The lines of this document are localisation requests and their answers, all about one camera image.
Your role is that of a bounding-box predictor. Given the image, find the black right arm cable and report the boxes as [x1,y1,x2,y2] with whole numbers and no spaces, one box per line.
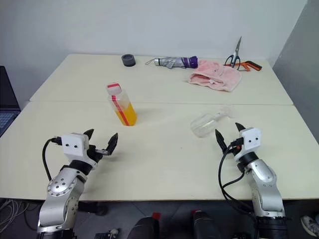
[218,139,260,239]

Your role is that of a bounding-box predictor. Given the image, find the bottle with orange juice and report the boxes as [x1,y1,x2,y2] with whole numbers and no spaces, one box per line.
[107,87,138,127]

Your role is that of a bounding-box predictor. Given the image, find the dark laptop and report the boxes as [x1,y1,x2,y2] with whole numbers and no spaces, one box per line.
[0,66,21,137]

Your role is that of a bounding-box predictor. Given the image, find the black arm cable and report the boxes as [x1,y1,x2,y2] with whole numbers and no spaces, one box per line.
[42,136,63,181]
[218,139,260,239]

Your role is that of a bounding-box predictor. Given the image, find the orange and black hand tool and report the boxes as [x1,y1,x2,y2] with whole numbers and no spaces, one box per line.
[223,60,263,72]

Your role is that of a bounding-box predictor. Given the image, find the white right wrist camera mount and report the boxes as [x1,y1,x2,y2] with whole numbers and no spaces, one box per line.
[234,127,262,162]

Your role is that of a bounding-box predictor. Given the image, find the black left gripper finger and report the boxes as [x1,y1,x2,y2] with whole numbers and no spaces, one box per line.
[83,128,95,145]
[104,132,119,155]

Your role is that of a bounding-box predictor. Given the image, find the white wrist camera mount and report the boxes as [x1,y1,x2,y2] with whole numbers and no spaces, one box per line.
[234,127,262,162]
[60,133,98,168]

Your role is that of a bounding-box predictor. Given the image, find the pink towel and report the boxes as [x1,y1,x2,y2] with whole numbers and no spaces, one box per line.
[187,59,242,93]

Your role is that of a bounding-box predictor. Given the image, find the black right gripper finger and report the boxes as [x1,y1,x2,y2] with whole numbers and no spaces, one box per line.
[215,128,226,151]
[235,122,246,137]

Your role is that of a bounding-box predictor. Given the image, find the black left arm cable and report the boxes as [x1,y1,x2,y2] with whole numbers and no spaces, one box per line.
[42,136,63,181]

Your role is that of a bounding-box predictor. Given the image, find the white sneaker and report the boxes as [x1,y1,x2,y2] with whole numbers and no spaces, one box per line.
[300,215,319,237]

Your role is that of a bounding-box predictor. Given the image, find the dark rounded shape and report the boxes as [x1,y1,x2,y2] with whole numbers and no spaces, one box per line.
[127,212,160,239]
[190,210,223,239]

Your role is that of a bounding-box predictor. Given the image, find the clear plastic bottle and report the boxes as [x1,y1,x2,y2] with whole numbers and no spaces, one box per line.
[190,106,240,138]

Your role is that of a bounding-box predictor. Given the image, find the black handled scissors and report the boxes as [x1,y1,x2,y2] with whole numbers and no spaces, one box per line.
[224,36,243,68]

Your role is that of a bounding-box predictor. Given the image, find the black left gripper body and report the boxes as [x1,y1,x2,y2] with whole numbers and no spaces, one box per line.
[86,143,110,163]

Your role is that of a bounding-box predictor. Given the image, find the folded grey purple umbrella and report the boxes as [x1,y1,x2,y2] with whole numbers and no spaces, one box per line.
[145,56,199,70]

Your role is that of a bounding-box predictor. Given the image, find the bundle of light cables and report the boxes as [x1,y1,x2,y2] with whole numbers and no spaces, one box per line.
[0,198,38,225]

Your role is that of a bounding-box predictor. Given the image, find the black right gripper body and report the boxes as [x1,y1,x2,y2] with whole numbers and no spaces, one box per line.
[224,138,244,156]

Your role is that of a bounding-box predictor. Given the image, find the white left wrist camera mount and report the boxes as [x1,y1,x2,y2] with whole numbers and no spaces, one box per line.
[60,133,98,168]

